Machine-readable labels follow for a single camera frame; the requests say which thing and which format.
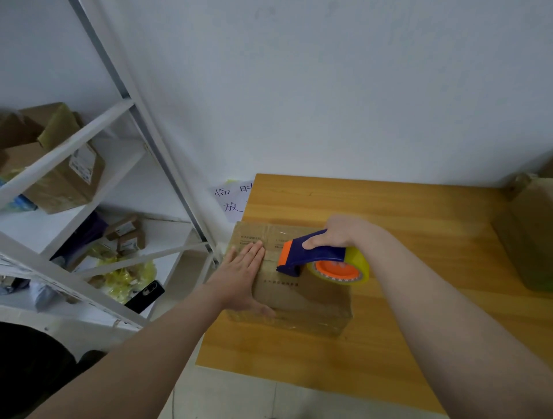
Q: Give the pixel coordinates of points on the yellow plastic bag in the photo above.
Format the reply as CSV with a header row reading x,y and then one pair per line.
x,y
121,281

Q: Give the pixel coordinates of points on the person's left hand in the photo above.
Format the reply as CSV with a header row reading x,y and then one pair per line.
x,y
238,285

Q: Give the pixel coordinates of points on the large worn shelf carton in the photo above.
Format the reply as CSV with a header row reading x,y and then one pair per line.
x,y
52,186

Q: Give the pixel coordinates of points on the small open carton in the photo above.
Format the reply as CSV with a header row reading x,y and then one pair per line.
x,y
125,235

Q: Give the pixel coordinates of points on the wooden table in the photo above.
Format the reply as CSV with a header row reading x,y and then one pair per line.
x,y
432,207

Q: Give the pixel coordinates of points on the person's right forearm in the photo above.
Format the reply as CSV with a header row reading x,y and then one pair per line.
x,y
471,337

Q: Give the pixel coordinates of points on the person's right hand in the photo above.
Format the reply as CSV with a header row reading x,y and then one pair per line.
x,y
346,233

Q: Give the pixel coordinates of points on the stack of cardboard boxes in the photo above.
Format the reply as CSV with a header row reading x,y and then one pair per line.
x,y
302,302

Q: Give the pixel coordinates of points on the white paper wall sign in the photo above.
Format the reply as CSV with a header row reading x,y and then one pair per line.
x,y
231,200

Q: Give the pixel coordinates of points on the grey metal shelf rack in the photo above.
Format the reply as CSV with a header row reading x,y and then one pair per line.
x,y
65,147

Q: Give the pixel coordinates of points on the blue printed packet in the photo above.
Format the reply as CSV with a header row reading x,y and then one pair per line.
x,y
17,200

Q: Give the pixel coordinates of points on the person's left forearm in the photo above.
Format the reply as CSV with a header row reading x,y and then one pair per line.
x,y
121,367

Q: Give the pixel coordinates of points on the dark blue bag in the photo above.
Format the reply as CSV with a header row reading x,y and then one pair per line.
x,y
79,242

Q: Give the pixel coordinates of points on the blue orange tape dispenser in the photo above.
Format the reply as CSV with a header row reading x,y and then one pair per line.
x,y
302,255

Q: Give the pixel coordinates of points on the white plastic bag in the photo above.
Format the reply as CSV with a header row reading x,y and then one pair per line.
x,y
41,295

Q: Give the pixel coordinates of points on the black mobile phone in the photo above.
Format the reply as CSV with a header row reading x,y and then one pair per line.
x,y
144,296

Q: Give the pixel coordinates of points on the large green-printed cardboard box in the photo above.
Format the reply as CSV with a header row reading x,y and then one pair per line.
x,y
529,237

